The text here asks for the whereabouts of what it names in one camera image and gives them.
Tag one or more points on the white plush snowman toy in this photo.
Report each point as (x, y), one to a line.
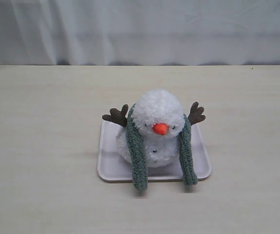
(158, 118)

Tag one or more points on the green fleece scarf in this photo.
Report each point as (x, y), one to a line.
(140, 169)

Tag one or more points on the white plastic tray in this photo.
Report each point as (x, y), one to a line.
(112, 168)

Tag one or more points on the white backdrop curtain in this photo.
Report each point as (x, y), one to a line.
(139, 32)

